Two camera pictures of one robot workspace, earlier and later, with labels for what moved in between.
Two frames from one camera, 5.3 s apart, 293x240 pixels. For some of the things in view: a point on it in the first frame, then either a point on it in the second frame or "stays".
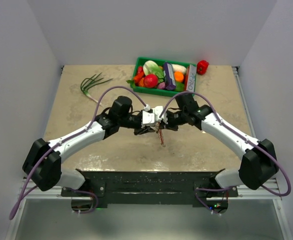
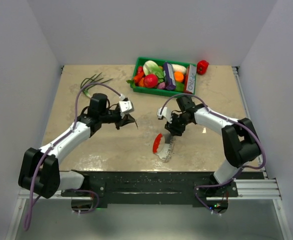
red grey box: (190, 74) stays
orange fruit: (178, 76) stays
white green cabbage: (151, 67) stays
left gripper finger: (144, 130) to (125, 122)
